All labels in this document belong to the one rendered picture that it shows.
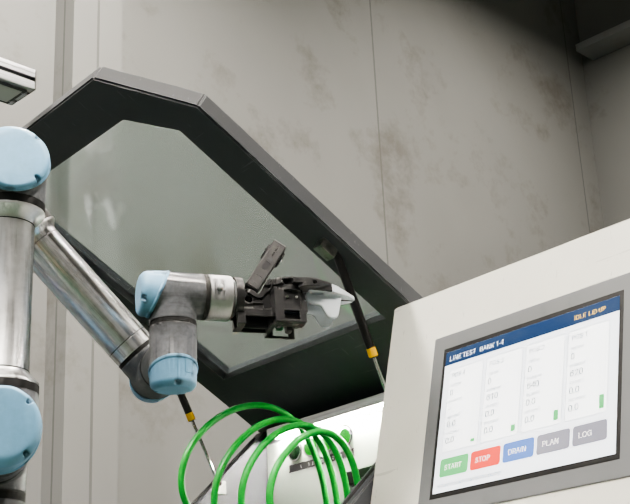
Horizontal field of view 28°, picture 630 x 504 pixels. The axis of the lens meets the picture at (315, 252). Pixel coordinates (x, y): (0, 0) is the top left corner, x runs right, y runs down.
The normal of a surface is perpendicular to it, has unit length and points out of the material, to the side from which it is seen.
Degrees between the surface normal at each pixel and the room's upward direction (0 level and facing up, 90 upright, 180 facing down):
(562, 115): 90
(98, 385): 90
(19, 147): 82
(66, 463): 90
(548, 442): 76
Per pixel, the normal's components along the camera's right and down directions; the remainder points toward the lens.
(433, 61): 0.70, -0.28
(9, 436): 0.32, -0.22
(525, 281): -0.76, -0.41
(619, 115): -0.71, -0.21
